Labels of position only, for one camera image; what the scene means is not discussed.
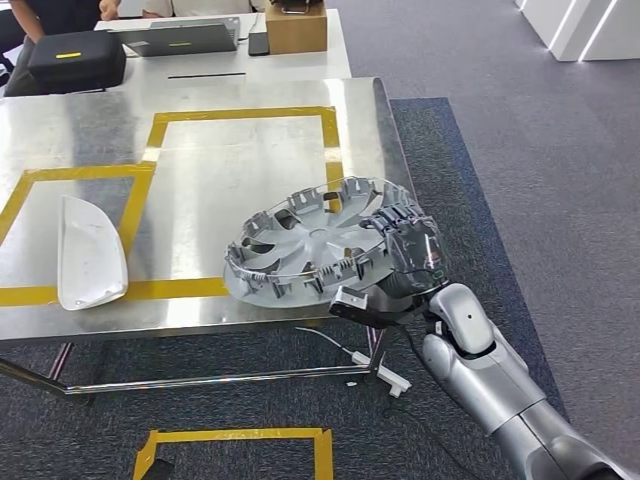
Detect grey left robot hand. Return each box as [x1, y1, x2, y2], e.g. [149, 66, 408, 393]
[145, 458, 175, 480]

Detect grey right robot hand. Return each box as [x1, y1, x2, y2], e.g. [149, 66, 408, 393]
[358, 203, 450, 301]

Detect grey plastic wheel hubcap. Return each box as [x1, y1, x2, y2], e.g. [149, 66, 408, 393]
[223, 175, 420, 310]

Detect steel workbench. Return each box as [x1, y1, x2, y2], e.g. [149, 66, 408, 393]
[0, 77, 418, 403]

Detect white power strip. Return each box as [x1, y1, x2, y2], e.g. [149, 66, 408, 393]
[376, 364, 413, 399]

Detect white plastic mirror cover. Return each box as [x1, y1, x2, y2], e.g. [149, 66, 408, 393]
[57, 193, 130, 312]

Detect white desk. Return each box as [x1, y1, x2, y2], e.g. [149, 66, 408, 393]
[94, 8, 352, 86]

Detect brown cardboard box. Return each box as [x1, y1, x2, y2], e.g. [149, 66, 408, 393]
[264, 1, 328, 56]

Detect white low cabinet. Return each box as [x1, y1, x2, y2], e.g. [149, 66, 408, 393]
[515, 0, 640, 64]

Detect grey laptop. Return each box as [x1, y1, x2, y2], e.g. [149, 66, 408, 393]
[112, 16, 242, 59]

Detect person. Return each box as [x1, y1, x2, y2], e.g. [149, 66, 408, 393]
[142, 0, 266, 19]
[4, 0, 122, 99]

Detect black case yellow stripe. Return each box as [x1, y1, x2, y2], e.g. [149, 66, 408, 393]
[26, 29, 128, 95]

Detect black office chair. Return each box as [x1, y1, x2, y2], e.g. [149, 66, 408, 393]
[0, 7, 27, 87]

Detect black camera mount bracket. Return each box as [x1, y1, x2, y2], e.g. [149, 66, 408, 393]
[349, 288, 441, 331]

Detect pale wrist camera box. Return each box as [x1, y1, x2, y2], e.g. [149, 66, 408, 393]
[328, 285, 370, 323]

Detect white adapter cable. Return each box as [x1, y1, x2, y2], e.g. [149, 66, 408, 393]
[294, 326, 355, 356]

